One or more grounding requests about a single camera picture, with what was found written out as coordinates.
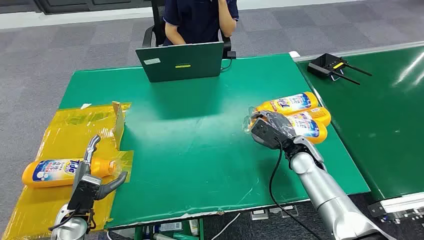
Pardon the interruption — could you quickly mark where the orange detergent bottle clear cap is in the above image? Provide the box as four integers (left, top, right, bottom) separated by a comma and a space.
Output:
243, 114, 328, 145

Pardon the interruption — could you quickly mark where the yellow plastic sheet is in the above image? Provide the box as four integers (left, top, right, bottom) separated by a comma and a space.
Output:
1, 101, 135, 240

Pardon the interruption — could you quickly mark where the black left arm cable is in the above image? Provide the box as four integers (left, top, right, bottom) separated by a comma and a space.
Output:
48, 206, 82, 232

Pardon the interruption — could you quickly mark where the white power strip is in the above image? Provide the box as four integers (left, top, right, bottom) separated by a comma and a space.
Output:
250, 205, 299, 221

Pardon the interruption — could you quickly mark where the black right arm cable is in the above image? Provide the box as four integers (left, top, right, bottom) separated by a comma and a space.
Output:
268, 140, 324, 240

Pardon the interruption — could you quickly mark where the black controller with antennas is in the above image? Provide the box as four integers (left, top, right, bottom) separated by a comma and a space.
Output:
306, 52, 373, 86

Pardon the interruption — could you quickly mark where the orange bottle showing back label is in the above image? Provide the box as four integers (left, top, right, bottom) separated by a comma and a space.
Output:
286, 106, 332, 128

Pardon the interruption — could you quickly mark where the black office chair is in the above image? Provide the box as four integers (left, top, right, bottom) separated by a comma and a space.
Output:
142, 0, 233, 60

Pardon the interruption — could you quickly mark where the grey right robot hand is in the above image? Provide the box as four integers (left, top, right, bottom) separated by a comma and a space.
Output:
250, 110, 298, 141

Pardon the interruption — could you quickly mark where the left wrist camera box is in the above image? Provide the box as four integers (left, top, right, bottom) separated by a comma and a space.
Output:
67, 174, 102, 215

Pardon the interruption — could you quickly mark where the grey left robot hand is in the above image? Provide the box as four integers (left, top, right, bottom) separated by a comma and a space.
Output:
72, 134, 129, 201

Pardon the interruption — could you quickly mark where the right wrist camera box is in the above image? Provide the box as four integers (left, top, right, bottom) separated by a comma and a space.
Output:
250, 118, 284, 151

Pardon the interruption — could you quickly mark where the green conveyor belt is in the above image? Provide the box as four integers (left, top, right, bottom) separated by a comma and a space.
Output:
293, 40, 424, 224

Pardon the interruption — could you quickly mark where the dark green laptop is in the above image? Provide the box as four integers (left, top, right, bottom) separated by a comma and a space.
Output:
135, 41, 225, 84

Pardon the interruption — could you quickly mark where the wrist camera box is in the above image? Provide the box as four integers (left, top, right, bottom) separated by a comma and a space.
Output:
67, 174, 102, 215
250, 118, 284, 151

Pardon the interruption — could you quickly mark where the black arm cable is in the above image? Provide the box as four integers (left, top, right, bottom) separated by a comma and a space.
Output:
48, 206, 82, 232
268, 140, 324, 240

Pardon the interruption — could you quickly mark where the white cable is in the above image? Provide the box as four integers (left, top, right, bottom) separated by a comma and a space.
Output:
211, 212, 242, 240

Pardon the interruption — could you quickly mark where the orange Tide detergent bottle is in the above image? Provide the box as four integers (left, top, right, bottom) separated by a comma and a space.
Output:
21, 156, 123, 189
253, 91, 320, 116

